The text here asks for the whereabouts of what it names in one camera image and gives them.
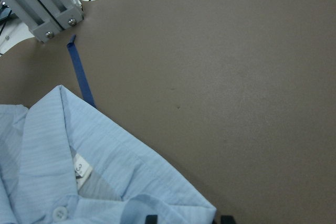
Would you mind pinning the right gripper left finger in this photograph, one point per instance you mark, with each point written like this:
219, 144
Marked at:
151, 219

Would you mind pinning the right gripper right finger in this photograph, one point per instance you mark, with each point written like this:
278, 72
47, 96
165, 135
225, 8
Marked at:
227, 219

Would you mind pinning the aluminium frame post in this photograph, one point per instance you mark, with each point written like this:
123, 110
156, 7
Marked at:
47, 18

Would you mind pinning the light blue button-up shirt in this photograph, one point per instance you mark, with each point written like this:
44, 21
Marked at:
63, 161

